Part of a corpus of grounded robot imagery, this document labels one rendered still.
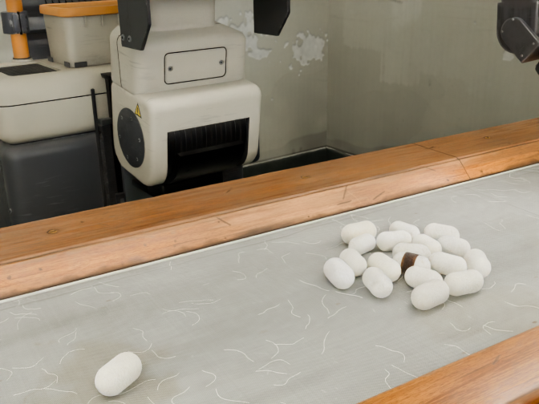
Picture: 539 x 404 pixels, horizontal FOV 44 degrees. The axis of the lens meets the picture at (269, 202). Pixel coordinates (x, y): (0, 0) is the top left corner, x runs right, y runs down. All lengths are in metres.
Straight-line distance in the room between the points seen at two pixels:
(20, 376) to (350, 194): 0.43
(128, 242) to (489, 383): 0.37
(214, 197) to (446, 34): 2.05
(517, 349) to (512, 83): 2.11
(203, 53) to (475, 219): 0.59
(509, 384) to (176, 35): 0.86
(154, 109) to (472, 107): 1.76
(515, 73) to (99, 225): 2.03
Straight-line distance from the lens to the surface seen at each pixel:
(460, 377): 0.46
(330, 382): 0.49
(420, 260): 0.62
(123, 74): 1.17
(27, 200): 1.38
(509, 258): 0.69
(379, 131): 3.03
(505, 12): 0.95
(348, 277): 0.59
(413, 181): 0.85
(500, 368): 0.47
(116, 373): 0.48
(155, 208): 0.73
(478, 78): 2.65
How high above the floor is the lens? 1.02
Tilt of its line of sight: 20 degrees down
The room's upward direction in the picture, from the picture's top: 1 degrees counter-clockwise
